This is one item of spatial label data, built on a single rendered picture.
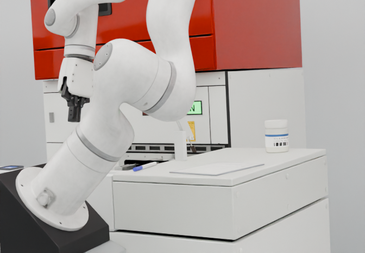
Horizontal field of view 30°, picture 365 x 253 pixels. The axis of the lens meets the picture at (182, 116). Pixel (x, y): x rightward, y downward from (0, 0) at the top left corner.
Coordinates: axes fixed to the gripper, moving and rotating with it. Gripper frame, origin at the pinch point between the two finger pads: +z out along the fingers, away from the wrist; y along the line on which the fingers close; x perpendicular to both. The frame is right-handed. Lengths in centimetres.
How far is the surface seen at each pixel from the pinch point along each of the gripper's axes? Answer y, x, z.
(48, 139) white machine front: -59, -65, 1
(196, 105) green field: -57, 4, -11
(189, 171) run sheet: -4.5, 34.9, 14.1
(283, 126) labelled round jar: -47, 41, -3
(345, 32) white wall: -196, 7, -71
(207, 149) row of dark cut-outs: -60, 8, 3
